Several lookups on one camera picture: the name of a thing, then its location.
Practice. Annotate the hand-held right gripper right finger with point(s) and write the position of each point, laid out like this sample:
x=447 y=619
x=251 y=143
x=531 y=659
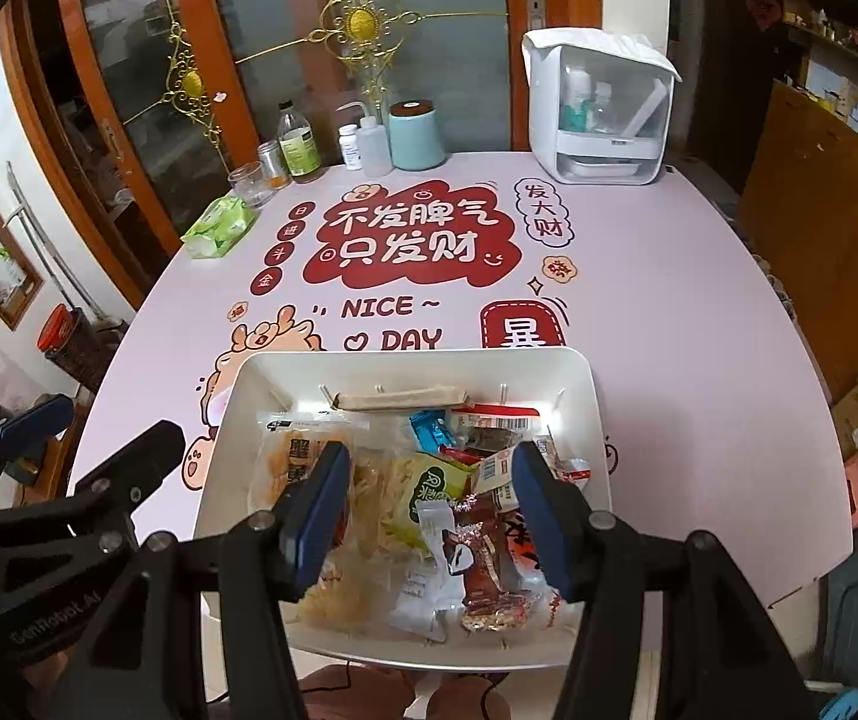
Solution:
x=541 y=517

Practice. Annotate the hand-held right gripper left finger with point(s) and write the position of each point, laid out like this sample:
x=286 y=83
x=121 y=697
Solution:
x=316 y=517

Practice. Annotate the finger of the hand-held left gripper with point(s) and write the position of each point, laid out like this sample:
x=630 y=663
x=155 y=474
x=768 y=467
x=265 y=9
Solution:
x=144 y=457
x=35 y=424

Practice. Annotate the white red snack packet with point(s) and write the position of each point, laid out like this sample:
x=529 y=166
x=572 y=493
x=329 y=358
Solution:
x=526 y=551

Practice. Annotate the bread bun clear packet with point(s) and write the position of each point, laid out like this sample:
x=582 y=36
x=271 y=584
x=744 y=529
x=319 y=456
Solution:
x=286 y=465

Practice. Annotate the yellow striped snack packet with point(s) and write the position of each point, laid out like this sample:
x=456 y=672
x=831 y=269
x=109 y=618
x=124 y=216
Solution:
x=500 y=465

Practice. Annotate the brown snack packet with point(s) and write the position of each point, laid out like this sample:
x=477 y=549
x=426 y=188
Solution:
x=478 y=547

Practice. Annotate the twisted cracker clear packet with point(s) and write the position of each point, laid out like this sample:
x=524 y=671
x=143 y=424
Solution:
x=346 y=600

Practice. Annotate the dark nut snack packet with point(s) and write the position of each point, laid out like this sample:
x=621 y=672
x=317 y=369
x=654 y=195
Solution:
x=496 y=611

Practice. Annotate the green snack packet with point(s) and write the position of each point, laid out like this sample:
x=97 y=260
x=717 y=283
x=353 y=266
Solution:
x=429 y=499

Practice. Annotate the white plastic tray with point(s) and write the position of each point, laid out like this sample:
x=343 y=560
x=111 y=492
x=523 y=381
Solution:
x=271 y=390

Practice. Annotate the blue snack packet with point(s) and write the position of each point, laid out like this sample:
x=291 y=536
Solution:
x=429 y=429

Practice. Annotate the tan bar packet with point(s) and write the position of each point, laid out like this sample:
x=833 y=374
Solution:
x=399 y=397

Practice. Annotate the long metal rod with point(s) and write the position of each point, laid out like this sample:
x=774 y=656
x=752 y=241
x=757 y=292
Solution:
x=39 y=232

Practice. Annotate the person's legs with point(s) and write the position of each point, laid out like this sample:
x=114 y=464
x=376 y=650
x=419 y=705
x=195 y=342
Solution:
x=399 y=694

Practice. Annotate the green tissue pack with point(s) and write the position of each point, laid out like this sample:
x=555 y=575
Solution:
x=223 y=225

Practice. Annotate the clear glass cup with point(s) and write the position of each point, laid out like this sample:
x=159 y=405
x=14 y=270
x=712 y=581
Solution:
x=253 y=181

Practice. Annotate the metal can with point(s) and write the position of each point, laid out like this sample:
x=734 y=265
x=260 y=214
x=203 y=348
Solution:
x=273 y=161

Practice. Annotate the wooden framed glass door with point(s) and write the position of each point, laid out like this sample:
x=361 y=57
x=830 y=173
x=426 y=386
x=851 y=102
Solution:
x=121 y=90
x=286 y=37

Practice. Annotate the green label glass bottle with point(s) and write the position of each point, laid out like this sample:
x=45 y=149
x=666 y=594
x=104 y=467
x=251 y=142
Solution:
x=298 y=146

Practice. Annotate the white pill bottle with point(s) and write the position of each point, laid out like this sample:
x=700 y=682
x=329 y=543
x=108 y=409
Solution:
x=350 y=146

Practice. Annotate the small gold door ornament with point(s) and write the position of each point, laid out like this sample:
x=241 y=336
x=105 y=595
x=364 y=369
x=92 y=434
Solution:
x=190 y=82

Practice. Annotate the translucent squeeze bottle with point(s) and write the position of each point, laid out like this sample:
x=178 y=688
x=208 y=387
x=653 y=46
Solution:
x=375 y=146

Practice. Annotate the teal canister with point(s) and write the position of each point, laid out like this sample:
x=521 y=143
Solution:
x=415 y=135

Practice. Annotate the white storage box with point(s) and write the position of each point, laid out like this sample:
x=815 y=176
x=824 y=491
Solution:
x=545 y=112

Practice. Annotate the small clear bottle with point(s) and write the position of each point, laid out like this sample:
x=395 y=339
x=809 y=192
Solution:
x=602 y=109

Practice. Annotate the teal liquid bottle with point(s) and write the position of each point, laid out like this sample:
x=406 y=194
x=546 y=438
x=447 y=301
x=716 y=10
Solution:
x=573 y=101

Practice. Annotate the wooden shelf cabinet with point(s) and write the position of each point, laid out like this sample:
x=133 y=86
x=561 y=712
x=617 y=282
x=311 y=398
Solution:
x=826 y=202

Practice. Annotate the large gold door ornament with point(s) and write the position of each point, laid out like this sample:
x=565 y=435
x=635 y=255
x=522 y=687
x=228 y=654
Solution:
x=360 y=22

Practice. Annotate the red paper door decoration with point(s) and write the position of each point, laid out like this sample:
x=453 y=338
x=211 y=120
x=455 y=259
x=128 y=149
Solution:
x=763 y=4

